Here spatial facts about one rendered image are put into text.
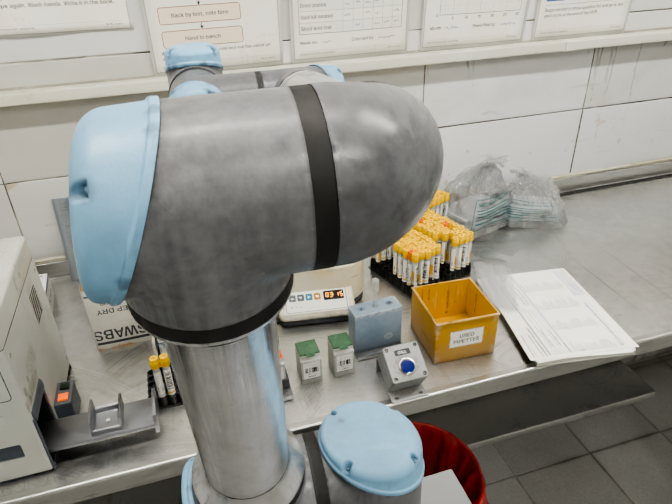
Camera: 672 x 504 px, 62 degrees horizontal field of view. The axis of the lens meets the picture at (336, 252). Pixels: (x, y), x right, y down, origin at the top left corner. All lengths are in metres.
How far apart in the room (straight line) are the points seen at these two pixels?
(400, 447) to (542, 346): 0.62
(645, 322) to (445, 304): 0.43
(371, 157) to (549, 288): 1.10
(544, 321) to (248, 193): 1.04
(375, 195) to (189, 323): 0.14
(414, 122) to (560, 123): 1.49
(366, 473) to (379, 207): 0.37
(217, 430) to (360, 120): 0.28
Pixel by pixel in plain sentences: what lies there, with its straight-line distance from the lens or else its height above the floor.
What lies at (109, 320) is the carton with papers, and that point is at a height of 0.95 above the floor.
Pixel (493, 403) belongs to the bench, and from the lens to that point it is 1.95.
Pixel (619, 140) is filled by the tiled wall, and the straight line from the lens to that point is 2.00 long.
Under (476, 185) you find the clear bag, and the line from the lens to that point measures 1.57.
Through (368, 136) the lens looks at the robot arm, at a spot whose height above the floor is 1.53.
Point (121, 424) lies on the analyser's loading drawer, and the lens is 1.03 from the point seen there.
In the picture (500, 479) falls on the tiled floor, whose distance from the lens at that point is 2.11.
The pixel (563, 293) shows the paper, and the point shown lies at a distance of 1.38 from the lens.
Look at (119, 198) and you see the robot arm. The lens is 0.30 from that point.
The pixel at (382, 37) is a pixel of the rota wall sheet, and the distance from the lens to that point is 1.47.
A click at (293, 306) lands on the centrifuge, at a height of 0.92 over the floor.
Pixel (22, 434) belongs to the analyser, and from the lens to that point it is 1.02.
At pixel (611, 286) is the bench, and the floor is 0.87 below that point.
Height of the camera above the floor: 1.64
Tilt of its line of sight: 31 degrees down
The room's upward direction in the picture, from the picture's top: 2 degrees counter-clockwise
